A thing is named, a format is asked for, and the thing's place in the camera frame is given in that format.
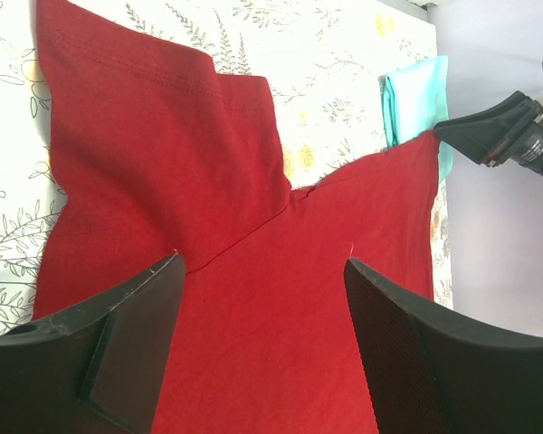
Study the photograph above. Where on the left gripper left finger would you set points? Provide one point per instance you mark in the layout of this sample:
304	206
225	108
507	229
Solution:
97	366

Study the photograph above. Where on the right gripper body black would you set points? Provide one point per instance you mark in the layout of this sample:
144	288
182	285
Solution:
523	146

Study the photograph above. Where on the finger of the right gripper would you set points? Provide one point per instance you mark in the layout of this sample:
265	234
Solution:
485	137

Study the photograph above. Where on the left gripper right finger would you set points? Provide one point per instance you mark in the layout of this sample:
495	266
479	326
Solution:
430	369

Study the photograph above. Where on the red t shirt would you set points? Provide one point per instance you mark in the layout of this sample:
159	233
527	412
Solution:
160	154

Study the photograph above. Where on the folded teal t shirt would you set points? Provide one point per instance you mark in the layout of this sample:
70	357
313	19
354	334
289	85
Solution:
414	99

